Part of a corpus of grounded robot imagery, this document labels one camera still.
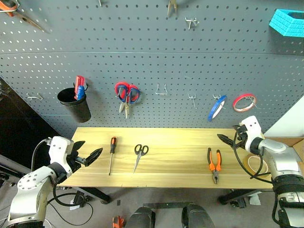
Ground black handled scissors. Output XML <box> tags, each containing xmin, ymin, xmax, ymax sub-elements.
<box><xmin>132</xmin><ymin>143</ymin><xmax>150</xmax><ymax>174</ymax></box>

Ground orange black handled pliers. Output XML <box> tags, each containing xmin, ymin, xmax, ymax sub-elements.
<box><xmin>207</xmin><ymin>147</ymin><xmax>222</xmax><ymax>185</ymax></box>

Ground orange handled needle nose pliers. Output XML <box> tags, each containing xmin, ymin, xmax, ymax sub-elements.
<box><xmin>0</xmin><ymin>0</ymin><xmax>46</xmax><ymax>33</ymax></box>

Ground red blue utility knife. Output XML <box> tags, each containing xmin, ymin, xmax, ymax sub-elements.
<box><xmin>74</xmin><ymin>75</ymin><xmax>86</xmax><ymax>101</ymax></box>

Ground black table leg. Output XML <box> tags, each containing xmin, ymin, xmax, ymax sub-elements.
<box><xmin>78</xmin><ymin>187</ymin><xmax>111</xmax><ymax>204</ymax></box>
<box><xmin>218</xmin><ymin>189</ymin><xmax>262</xmax><ymax>206</ymax></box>

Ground steel jawed hanging pliers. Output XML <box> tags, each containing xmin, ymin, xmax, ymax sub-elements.
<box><xmin>167</xmin><ymin>0</ymin><xmax>178</xmax><ymax>18</ymax></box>

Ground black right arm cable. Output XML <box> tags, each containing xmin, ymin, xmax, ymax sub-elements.
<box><xmin>232</xmin><ymin>131</ymin><xmax>273</xmax><ymax>184</ymax></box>

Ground red blue handled scissors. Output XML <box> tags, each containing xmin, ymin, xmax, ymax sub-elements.
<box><xmin>114</xmin><ymin>82</ymin><xmax>141</xmax><ymax>119</ymax></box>

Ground orange black handled screwdriver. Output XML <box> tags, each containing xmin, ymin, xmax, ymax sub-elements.
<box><xmin>108</xmin><ymin>136</ymin><xmax>118</xmax><ymax>176</ymax></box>

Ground black floor cable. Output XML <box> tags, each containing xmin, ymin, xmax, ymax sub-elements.
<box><xmin>47</xmin><ymin>182</ymin><xmax>94</xmax><ymax>227</ymax></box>

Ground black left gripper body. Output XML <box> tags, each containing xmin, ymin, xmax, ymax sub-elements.
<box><xmin>67</xmin><ymin>143</ymin><xmax>86</xmax><ymax>173</ymax></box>

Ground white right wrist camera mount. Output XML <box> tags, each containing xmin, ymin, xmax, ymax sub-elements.
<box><xmin>238</xmin><ymin>115</ymin><xmax>265</xmax><ymax>153</ymax></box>

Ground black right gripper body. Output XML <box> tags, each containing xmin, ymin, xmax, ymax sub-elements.
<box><xmin>233</xmin><ymin>132</ymin><xmax>249</xmax><ymax>151</ymax></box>

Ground clear beige tape roll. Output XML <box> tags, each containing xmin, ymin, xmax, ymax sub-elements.
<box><xmin>245</xmin><ymin>153</ymin><xmax>271</xmax><ymax>177</ymax></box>

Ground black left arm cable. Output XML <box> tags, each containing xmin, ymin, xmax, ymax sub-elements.
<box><xmin>31</xmin><ymin>138</ymin><xmax>52</xmax><ymax>172</ymax></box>

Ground cyan hexagonal plastic box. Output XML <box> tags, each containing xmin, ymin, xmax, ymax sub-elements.
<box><xmin>268</xmin><ymin>9</ymin><xmax>304</xmax><ymax>38</ymax></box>

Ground blue tape roll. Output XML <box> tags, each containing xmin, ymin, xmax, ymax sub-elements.
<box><xmin>208</xmin><ymin>95</ymin><xmax>228</xmax><ymax>123</ymax></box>

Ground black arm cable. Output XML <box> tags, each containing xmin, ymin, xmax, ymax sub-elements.
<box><xmin>31</xmin><ymin>138</ymin><xmax>52</xmax><ymax>172</ymax></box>
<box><xmin>232</xmin><ymin>131</ymin><xmax>273</xmax><ymax>184</ymax></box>

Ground red tape roll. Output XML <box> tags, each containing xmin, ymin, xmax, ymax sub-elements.
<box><xmin>232</xmin><ymin>93</ymin><xmax>258</xmax><ymax>113</ymax></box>

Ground black metal cup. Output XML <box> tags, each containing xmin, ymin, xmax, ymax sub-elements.
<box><xmin>57</xmin><ymin>87</ymin><xmax>92</xmax><ymax>124</ymax></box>

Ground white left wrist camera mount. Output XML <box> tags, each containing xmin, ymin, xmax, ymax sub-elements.
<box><xmin>48</xmin><ymin>136</ymin><xmax>75</xmax><ymax>177</ymax></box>

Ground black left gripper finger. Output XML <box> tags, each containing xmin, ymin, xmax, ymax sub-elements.
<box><xmin>72</xmin><ymin>140</ymin><xmax>86</xmax><ymax>155</ymax></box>
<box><xmin>84</xmin><ymin>147</ymin><xmax>104</xmax><ymax>167</ymax></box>

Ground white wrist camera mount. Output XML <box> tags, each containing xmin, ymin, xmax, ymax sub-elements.
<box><xmin>48</xmin><ymin>136</ymin><xmax>75</xmax><ymax>177</ymax></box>
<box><xmin>238</xmin><ymin>115</ymin><xmax>265</xmax><ymax>153</ymax></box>

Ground dark rounded robot shape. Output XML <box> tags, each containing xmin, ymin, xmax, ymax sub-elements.
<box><xmin>127</xmin><ymin>206</ymin><xmax>156</xmax><ymax>228</ymax></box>
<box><xmin>181</xmin><ymin>203</ymin><xmax>216</xmax><ymax>228</ymax></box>

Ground grey metal pegboard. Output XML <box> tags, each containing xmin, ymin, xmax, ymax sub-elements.
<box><xmin>0</xmin><ymin>0</ymin><xmax>304</xmax><ymax>140</ymax></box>

